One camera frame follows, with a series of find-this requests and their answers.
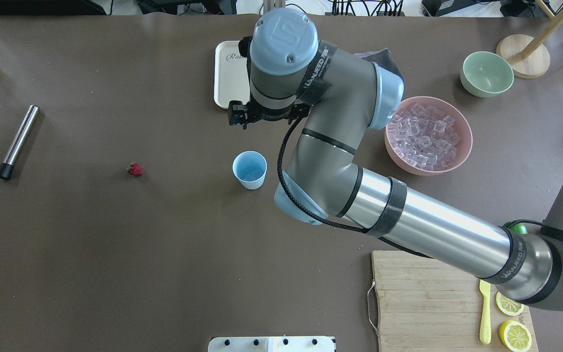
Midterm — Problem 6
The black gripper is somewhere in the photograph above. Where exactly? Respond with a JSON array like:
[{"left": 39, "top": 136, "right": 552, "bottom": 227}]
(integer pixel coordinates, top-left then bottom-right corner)
[{"left": 228, "top": 95, "right": 311, "bottom": 130}]

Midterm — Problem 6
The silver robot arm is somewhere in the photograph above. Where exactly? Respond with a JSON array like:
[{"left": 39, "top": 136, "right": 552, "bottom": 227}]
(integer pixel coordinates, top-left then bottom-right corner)
[{"left": 228, "top": 7, "right": 563, "bottom": 310}]

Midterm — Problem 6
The light blue plastic cup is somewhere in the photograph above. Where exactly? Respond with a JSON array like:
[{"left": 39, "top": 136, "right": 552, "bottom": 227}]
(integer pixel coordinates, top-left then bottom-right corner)
[{"left": 232, "top": 150, "right": 267, "bottom": 190}]

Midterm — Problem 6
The pile of ice cubes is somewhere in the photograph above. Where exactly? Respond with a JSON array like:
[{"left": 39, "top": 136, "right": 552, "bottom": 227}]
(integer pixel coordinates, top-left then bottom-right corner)
[{"left": 388, "top": 102, "right": 462, "bottom": 171}]

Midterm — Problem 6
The wooden cup stand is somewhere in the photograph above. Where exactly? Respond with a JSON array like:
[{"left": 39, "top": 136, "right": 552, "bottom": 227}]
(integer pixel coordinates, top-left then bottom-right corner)
[{"left": 496, "top": 0, "right": 563, "bottom": 79}]

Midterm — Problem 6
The cream rabbit tray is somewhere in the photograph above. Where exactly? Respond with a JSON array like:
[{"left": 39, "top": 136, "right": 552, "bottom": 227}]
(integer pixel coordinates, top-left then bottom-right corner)
[{"left": 213, "top": 41, "right": 250, "bottom": 110}]

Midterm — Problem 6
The red strawberry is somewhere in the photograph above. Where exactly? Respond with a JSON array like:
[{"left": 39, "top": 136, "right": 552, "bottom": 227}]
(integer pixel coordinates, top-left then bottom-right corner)
[{"left": 127, "top": 162, "right": 144, "bottom": 176}]

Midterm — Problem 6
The grey folded cloth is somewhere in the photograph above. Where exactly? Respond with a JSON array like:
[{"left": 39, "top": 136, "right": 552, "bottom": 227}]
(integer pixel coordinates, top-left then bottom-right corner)
[{"left": 353, "top": 47, "right": 405, "bottom": 82}]

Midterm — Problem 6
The pink bowl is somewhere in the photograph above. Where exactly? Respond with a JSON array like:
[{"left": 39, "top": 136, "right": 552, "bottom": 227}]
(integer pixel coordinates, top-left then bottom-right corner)
[{"left": 384, "top": 96, "right": 473, "bottom": 176}]

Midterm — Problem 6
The green ceramic bowl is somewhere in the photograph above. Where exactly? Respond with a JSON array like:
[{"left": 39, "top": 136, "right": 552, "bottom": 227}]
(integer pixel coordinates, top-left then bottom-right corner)
[{"left": 459, "top": 51, "right": 514, "bottom": 98}]

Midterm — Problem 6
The wooden cutting board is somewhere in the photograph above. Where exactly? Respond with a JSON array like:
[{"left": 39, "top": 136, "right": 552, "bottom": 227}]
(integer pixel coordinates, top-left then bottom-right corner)
[{"left": 370, "top": 250, "right": 510, "bottom": 352}]

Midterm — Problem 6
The green lime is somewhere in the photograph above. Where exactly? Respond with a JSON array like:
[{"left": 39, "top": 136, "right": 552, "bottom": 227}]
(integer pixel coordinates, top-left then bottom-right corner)
[{"left": 503, "top": 221, "right": 528, "bottom": 235}]

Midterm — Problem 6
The yellow plastic knife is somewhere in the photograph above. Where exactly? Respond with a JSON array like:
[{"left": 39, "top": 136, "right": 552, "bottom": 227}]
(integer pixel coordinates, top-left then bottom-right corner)
[{"left": 478, "top": 279, "right": 492, "bottom": 345}]

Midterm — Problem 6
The lemon half slice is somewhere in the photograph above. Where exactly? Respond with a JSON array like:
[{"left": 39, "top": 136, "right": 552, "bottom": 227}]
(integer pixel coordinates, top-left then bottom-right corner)
[{"left": 495, "top": 292, "right": 525, "bottom": 316}]

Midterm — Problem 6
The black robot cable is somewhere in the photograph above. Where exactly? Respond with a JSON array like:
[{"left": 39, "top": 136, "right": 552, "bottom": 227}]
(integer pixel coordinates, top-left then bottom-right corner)
[{"left": 277, "top": 115, "right": 433, "bottom": 259}]

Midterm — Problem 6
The aluminium frame post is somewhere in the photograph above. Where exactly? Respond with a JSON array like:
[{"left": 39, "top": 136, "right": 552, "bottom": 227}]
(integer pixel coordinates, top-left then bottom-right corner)
[{"left": 263, "top": 0, "right": 286, "bottom": 14}]

